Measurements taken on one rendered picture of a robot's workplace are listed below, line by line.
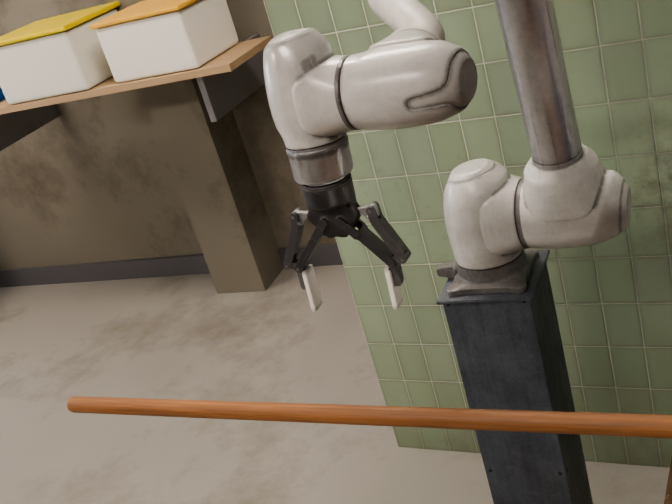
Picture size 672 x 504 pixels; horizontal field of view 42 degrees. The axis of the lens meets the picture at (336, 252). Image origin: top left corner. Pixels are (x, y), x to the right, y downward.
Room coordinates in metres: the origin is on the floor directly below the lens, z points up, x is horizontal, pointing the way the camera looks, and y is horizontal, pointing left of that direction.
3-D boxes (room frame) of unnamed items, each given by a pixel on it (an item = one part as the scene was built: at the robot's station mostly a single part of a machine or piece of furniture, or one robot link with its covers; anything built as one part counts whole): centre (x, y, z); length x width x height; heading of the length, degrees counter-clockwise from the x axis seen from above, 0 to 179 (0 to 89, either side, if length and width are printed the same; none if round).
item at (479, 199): (1.76, -0.34, 1.17); 0.18 x 0.16 x 0.22; 58
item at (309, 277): (1.23, 0.05, 1.37); 0.03 x 0.01 x 0.07; 152
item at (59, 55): (4.21, 0.95, 1.44); 0.52 x 0.43 x 0.29; 61
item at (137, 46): (3.92, 0.42, 1.43); 0.49 x 0.41 x 0.27; 61
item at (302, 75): (1.20, -0.03, 1.68); 0.13 x 0.11 x 0.16; 58
